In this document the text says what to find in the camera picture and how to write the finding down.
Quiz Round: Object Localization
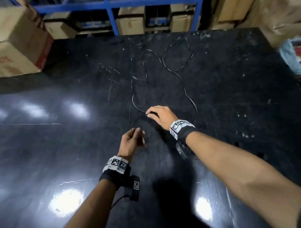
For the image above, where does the person's left hand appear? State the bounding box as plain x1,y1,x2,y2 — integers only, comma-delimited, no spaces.
117,127,146,162

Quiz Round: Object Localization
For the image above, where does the person's right hand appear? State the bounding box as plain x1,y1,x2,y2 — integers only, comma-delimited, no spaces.
145,105,179,131

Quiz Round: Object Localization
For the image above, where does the thin black cable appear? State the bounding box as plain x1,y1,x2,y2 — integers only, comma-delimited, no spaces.
130,36,198,151

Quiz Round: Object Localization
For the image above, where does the person's left forearm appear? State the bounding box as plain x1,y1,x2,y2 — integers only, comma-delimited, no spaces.
65,180,117,228

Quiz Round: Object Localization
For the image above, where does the person's right forearm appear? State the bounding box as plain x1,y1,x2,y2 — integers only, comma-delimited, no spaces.
186,131,301,228

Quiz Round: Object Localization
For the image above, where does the right wristband with marker tags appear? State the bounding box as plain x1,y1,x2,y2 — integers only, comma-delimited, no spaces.
170,120,197,145

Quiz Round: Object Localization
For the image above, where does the wristband with marker tags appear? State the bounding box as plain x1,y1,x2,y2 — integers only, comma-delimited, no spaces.
99,156,131,191
170,120,197,145

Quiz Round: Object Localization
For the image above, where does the left wristband with marker tags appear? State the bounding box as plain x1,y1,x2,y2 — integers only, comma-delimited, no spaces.
99,156,131,191

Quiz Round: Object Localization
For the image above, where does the blue plastic pallet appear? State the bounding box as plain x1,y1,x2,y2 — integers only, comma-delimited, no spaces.
148,17,169,27

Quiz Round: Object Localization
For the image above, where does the blue metal rack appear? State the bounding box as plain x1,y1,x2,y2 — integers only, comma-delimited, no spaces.
9,0,203,36

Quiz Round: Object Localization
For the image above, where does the large cardboard box red print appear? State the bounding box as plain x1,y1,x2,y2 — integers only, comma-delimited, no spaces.
0,5,54,78

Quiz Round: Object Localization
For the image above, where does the light blue plastic bag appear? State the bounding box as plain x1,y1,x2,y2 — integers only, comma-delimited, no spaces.
278,36,301,76

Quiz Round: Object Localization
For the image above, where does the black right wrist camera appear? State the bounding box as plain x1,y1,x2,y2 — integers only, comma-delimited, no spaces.
175,140,196,161

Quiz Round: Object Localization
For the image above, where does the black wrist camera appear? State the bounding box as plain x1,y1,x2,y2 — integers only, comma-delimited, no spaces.
175,140,196,161
128,175,140,201

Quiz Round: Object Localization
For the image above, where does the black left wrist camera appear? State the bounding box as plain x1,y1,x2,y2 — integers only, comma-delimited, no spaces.
128,175,140,201

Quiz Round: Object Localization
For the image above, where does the black wrist camera wire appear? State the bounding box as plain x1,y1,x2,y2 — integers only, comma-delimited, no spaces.
110,194,130,210

